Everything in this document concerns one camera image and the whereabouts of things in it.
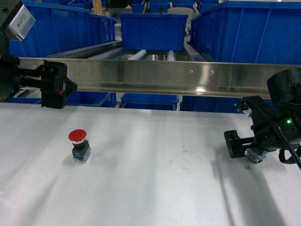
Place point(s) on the blue lower bin right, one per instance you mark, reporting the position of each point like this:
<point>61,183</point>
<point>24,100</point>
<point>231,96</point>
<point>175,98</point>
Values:
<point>210,104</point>

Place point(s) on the blue plastic bin left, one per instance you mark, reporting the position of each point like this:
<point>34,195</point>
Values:
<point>60,28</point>

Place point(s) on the stainless steel shelf rail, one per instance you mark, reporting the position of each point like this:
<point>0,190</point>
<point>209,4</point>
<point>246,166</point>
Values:
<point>172,77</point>

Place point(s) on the blue lower bin middle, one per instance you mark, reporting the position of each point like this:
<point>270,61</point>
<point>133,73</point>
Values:
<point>149,101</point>

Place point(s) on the red mushroom push button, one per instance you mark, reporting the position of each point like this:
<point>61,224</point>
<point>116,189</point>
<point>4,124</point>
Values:
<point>81,149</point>

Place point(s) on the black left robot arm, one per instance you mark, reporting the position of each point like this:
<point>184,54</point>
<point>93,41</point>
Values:
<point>7,11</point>

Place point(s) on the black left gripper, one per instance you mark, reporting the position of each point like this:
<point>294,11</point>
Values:
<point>53,82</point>

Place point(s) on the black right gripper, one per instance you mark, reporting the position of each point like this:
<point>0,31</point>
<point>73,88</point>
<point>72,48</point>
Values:
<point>270,127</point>

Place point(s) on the blue plastic bin right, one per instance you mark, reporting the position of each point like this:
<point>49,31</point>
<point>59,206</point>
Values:
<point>256,32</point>

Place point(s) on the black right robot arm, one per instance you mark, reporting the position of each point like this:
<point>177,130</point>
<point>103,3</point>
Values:
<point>285,89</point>

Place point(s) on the green mushroom push button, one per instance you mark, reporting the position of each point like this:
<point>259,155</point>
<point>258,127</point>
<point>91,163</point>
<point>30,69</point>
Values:
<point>255,155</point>

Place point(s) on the blue lower bin left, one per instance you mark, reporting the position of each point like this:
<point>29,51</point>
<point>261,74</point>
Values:
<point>79,98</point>

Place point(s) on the blue plastic bin centre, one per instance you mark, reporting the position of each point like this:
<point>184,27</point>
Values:
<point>162,32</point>

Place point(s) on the blue plastic bin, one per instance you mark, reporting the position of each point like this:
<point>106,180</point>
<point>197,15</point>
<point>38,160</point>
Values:
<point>256,32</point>
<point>60,28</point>
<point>162,32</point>

